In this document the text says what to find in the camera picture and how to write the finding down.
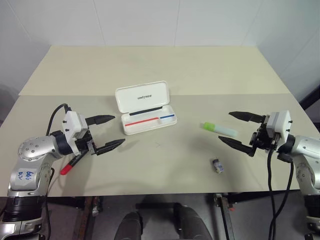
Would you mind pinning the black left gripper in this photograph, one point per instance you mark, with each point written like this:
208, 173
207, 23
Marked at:
83, 143

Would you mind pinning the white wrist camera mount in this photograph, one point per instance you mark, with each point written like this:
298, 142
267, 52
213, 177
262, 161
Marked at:
280, 122
71, 125

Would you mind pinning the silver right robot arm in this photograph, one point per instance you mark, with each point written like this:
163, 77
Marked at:
306, 147

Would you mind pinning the green capped glue stick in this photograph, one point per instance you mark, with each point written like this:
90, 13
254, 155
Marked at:
210, 126

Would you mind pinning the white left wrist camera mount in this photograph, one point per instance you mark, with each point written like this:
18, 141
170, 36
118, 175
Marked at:
71, 125

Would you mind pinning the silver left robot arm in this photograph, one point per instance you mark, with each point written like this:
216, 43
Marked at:
33, 148

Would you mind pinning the white open pencil case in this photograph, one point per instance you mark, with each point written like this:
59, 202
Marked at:
142, 100

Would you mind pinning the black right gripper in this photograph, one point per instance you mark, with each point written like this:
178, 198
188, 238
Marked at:
261, 140

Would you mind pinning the black marker with red cap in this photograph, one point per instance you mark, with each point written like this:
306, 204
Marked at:
66, 170

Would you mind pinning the black object beside table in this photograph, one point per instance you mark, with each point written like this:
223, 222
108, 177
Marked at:
312, 97

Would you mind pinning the dark rounded shape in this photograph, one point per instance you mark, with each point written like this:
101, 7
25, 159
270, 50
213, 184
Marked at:
132, 226
191, 222

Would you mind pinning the dark metal table leg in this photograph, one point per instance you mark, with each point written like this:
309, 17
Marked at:
86, 215
226, 215

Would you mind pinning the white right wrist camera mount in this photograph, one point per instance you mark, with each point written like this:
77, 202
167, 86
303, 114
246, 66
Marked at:
280, 122

